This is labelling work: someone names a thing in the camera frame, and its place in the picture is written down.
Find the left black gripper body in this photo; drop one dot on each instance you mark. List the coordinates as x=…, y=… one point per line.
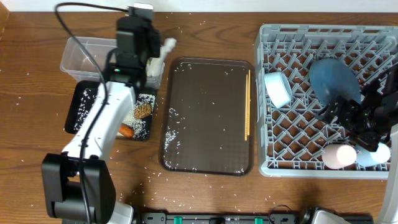
x=154, y=43

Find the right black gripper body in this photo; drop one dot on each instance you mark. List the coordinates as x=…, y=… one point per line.
x=339, y=109

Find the white tissue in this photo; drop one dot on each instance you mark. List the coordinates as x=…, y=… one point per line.
x=155, y=66

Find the blue plate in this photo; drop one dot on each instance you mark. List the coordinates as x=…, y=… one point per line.
x=331, y=78

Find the blue cup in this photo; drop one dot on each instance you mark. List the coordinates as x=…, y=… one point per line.
x=367, y=159

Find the pink cup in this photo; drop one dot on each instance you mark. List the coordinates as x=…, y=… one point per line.
x=338, y=156

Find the light blue rice bowl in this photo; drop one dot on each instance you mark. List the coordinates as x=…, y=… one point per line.
x=278, y=88

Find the brown mushroom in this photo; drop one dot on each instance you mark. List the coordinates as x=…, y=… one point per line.
x=143, y=111

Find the wooden chopstick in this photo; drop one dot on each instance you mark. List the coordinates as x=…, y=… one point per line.
x=248, y=89
x=246, y=110

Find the orange carrot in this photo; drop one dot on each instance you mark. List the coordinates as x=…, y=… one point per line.
x=126, y=131

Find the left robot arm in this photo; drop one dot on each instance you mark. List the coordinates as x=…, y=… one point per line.
x=77, y=182

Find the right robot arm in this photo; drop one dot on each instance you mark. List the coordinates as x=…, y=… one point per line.
x=373, y=98

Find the grey dishwasher rack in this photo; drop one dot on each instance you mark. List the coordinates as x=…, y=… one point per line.
x=290, y=139

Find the clear plastic bin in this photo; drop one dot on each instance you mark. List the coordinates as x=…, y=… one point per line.
x=77, y=64

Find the black plastic tray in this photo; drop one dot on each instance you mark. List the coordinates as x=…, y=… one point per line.
x=82, y=101

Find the white rice pile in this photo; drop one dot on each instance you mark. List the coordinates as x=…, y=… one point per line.
x=141, y=127

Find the brown serving tray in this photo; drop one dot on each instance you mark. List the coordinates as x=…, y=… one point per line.
x=203, y=128

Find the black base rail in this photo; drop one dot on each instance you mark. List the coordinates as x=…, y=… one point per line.
x=162, y=218

